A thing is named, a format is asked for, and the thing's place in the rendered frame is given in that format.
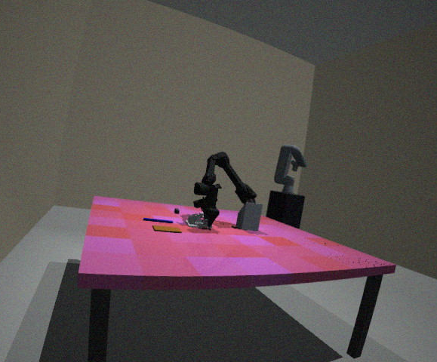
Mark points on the orange flat plate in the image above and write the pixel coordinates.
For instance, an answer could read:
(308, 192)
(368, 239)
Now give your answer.
(158, 228)

